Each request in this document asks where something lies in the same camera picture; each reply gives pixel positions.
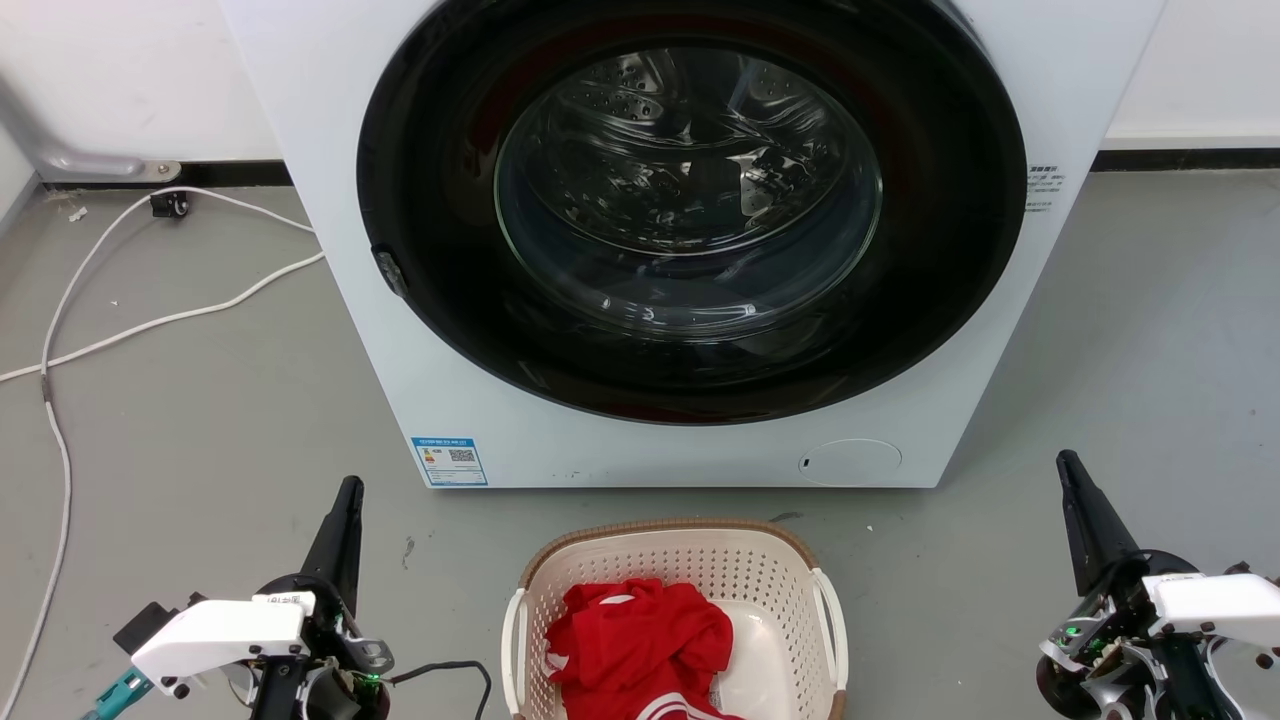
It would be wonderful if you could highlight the small printed text sticker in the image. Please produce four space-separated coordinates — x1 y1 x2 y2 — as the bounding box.
1024 164 1067 214

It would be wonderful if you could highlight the black round washer door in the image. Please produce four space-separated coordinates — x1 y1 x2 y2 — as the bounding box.
356 0 1029 427

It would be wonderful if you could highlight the red garment with white stripes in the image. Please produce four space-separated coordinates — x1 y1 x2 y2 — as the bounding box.
544 577 747 720

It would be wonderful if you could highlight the long white floor cable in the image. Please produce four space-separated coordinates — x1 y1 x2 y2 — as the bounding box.
0 186 317 706

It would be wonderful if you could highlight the beige plastic laundry basket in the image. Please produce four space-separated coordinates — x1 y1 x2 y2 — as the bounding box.
500 518 851 720

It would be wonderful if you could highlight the blue energy label sticker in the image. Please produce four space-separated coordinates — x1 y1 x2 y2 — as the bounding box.
410 435 489 488

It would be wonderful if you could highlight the thin black left gripper cable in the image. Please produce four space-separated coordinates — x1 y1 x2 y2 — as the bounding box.
385 660 493 720

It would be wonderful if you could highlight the white front-load washing machine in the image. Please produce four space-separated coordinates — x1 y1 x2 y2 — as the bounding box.
218 0 1169 491

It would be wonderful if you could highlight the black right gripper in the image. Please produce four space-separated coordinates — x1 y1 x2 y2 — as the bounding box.
1034 449 1213 720

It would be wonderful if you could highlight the round white filter cover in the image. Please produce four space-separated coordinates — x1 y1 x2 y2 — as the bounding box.
797 438 903 488

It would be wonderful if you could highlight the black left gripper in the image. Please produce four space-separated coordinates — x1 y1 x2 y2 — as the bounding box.
247 475 396 720

